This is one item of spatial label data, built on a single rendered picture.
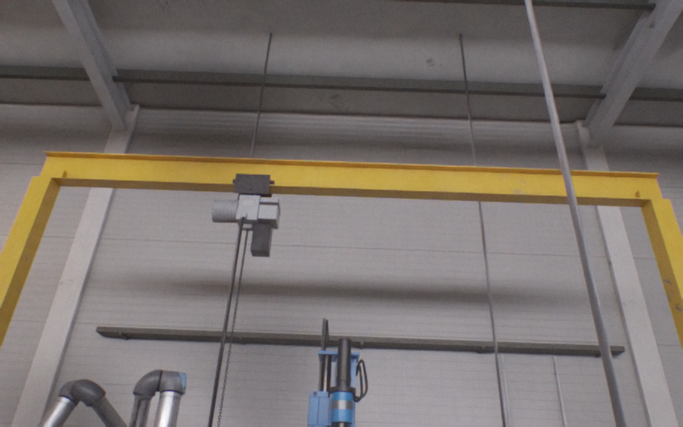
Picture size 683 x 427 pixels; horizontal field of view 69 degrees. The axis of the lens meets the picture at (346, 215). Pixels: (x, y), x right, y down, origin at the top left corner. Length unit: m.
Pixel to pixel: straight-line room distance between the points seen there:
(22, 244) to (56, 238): 3.08
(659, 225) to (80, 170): 4.85
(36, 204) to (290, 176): 2.06
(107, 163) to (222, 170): 1.00
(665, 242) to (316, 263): 3.89
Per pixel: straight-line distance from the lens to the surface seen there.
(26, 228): 4.69
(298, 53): 7.31
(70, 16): 7.18
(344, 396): 3.97
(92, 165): 4.89
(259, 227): 4.06
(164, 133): 8.11
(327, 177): 4.33
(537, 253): 7.11
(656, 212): 4.82
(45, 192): 4.81
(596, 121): 8.29
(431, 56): 7.32
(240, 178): 4.29
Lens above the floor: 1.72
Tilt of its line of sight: 30 degrees up
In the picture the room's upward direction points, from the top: 2 degrees clockwise
